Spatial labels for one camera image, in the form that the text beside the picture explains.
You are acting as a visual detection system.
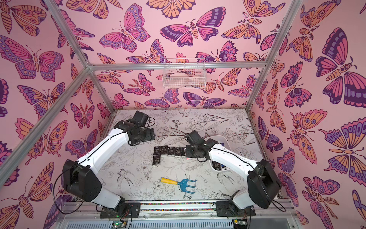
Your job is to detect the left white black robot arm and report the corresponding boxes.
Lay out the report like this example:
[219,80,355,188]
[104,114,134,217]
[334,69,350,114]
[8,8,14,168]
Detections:
[61,111,155,209]

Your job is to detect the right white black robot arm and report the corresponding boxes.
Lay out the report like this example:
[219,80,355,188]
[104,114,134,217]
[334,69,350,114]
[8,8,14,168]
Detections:
[185,130,282,210]

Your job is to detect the blue yellow toy rake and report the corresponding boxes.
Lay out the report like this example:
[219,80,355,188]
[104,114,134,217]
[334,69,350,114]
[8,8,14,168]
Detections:
[160,177,197,194]

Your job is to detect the green circuit board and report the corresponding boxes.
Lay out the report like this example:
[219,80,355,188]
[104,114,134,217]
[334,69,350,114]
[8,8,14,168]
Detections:
[111,221,127,229]

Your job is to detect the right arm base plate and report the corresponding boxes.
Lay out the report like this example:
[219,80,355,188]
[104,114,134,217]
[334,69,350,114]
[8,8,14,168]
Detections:
[215,201,256,218]

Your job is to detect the white wire wall basket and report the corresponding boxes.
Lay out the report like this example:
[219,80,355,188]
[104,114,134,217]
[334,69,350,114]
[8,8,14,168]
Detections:
[161,58,207,90]

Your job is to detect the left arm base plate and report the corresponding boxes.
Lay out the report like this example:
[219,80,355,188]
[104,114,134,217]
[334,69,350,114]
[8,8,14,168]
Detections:
[100,202,141,219]

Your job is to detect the aluminium mounting rail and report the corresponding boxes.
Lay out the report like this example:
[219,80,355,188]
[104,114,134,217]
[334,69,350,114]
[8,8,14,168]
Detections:
[60,199,296,220]

